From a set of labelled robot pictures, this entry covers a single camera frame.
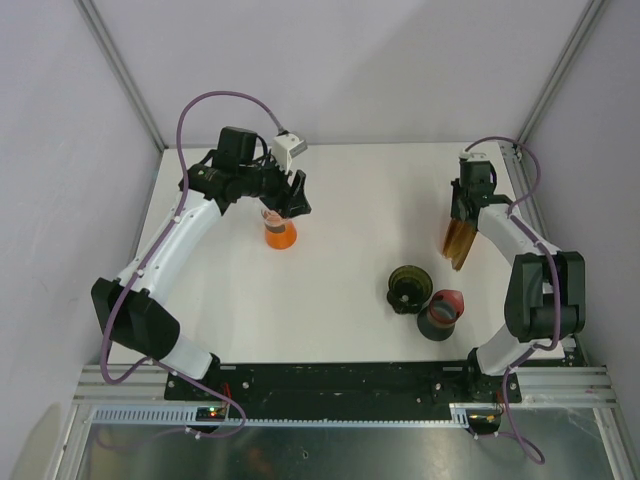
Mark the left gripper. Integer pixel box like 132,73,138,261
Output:
238,150,311,219

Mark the clear glass dripper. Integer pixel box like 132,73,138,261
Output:
262,209,289,229

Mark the brown coffee filter stack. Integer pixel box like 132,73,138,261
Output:
442,219,477,271

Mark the orange glass flask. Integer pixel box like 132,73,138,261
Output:
264,219,297,250

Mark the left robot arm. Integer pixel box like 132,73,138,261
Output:
91,127,311,400

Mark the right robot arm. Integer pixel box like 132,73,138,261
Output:
442,156,586,401

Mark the dark green dripper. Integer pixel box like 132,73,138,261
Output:
386,265,433,315

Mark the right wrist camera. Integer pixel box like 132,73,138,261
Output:
458,150,487,162

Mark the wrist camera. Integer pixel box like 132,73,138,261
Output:
458,150,487,162
271,132,307,173

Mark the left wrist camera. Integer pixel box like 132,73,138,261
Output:
271,132,307,173

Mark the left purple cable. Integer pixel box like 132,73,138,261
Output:
92,90,286,451

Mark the right aluminium frame post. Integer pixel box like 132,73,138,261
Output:
516,0,610,144

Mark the aluminium frame post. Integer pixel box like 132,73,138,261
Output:
516,0,610,144
74,0,167,153

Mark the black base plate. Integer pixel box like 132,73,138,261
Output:
164,361,522,422

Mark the aluminium rail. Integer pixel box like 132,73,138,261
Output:
72,365,618,408

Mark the grey cable duct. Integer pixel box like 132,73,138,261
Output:
89,403,501,429

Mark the left aluminium frame post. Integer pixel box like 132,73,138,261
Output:
74,0,167,153

